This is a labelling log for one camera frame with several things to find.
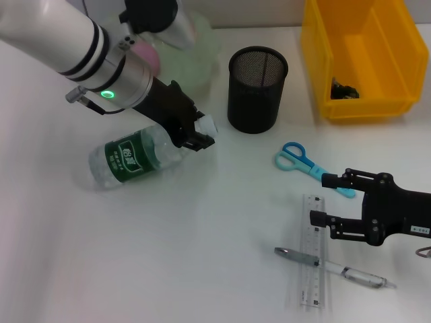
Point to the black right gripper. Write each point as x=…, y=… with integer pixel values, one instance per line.
x=394, y=208

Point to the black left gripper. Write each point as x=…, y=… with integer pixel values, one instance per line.
x=168, y=104

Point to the clear water bottle green label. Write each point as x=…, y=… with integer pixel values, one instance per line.
x=128, y=158

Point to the green plastic wrapper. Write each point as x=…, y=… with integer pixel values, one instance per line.
x=343, y=91

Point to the blue scissors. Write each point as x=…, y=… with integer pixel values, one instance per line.
x=293, y=156

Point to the clear plastic ruler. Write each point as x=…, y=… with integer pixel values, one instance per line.
x=313, y=262

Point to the black mesh pen holder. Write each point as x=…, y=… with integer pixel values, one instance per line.
x=256, y=94

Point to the clear pen silver grip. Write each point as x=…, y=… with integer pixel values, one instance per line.
x=336, y=268

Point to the translucent green plastic bowl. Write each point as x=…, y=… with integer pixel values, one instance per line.
x=198, y=67

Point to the yellow plastic storage bin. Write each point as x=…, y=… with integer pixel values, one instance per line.
x=367, y=54

